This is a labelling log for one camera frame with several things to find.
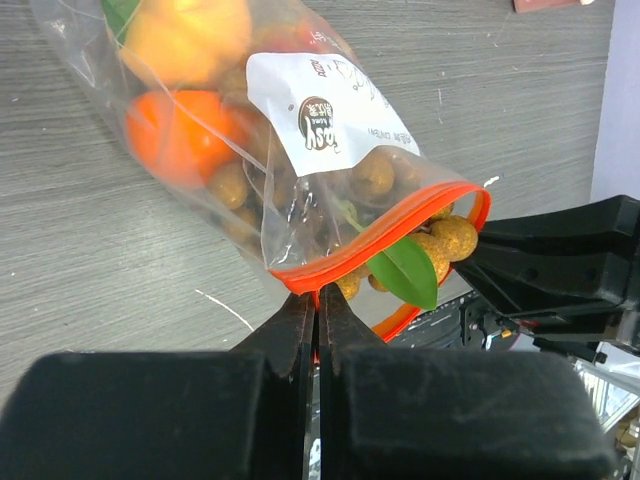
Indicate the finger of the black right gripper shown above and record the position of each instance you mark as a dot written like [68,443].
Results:
[560,298]
[606,226]

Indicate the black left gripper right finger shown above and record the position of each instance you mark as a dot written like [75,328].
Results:
[410,413]

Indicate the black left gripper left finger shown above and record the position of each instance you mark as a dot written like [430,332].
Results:
[236,414]

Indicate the brown longan bunch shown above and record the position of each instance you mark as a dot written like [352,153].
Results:
[330,188]

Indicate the orange persimmon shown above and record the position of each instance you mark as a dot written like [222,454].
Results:
[182,137]

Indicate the clear zip top bag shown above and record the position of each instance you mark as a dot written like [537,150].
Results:
[88,35]

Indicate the orange-yellow peach fruit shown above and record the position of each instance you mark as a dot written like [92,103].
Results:
[186,42]

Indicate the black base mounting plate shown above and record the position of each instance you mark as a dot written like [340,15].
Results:
[464,322]

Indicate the pink perforated plastic basket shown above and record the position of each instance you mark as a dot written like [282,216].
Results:
[529,6]

